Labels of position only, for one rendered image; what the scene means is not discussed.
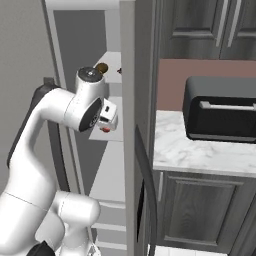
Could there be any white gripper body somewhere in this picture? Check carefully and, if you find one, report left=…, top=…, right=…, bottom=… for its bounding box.
left=97, top=114, right=120, bottom=133

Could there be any white freezer rack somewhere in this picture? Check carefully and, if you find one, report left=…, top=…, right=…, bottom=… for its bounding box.
left=88, top=95, right=125, bottom=143
left=93, top=51, right=123, bottom=85
left=88, top=142, right=127, bottom=204

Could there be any brown kiwi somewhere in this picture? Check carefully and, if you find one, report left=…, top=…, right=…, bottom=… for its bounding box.
left=95, top=63, right=109, bottom=75

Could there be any grey freezer door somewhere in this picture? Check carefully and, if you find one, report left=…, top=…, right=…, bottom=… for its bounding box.
left=119, top=0, right=163, bottom=256

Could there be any white freezer drawer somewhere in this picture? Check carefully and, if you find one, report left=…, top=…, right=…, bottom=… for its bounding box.
left=90, top=200, right=128, bottom=232

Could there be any grey freezer cabinet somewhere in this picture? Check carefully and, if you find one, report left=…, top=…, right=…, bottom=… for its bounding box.
left=41, top=0, right=129, bottom=256

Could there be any grey base cupboard door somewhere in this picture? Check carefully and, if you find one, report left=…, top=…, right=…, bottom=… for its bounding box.
left=155, top=170, right=256, bottom=255

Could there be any black toaster oven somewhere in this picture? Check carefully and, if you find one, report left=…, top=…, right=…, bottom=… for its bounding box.
left=181, top=75, right=256, bottom=144

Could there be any dark curved freezer door handle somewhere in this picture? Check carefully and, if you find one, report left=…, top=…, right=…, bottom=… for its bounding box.
left=134, top=124, right=158, bottom=256

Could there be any silver base cupboard handle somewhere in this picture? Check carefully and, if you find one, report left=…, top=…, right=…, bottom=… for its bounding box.
left=157, top=171, right=165, bottom=203

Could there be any silver toaster oven handle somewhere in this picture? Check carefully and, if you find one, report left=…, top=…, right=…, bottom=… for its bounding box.
left=199, top=100, right=256, bottom=112

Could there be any grey wall cupboard door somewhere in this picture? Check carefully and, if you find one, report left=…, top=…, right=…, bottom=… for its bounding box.
left=159, top=0, right=232, bottom=61
left=219, top=0, right=256, bottom=61

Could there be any silver wall cupboard handle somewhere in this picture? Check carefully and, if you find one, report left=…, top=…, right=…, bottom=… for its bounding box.
left=227, top=0, right=243, bottom=48
left=215, top=0, right=230, bottom=48

